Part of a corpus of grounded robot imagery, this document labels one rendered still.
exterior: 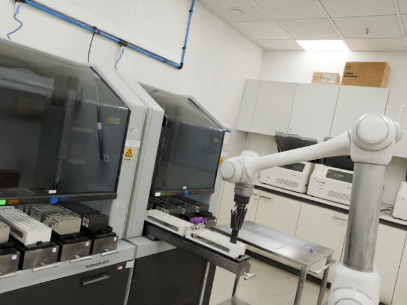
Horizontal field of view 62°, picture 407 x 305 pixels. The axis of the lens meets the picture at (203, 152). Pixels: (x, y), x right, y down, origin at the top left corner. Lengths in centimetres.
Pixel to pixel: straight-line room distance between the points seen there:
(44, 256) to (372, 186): 124
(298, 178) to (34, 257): 304
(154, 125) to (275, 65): 339
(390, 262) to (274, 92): 231
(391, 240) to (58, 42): 337
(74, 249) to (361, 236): 111
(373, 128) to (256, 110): 339
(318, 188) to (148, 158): 245
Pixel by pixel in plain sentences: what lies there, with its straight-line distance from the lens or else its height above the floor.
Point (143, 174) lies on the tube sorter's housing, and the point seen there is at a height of 108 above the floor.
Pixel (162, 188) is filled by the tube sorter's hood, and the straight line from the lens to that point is 192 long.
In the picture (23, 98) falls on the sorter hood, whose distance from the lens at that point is 138.
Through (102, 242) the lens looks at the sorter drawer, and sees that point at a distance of 164.
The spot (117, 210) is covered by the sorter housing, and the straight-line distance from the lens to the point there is 176.
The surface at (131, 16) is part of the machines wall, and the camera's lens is 317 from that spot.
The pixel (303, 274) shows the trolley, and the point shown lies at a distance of 184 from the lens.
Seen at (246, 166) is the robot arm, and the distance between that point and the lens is 141.
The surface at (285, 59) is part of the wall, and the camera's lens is 495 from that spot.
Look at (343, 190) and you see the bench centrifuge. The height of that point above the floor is 105.
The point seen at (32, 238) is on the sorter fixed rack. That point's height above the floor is 84.
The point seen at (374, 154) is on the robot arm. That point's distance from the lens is 128.
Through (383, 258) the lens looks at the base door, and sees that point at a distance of 383.
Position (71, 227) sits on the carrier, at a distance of 161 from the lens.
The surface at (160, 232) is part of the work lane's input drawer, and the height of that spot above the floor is 79.
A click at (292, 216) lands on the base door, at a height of 63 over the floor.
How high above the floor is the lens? 135
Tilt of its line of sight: 3 degrees down
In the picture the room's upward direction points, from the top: 11 degrees clockwise
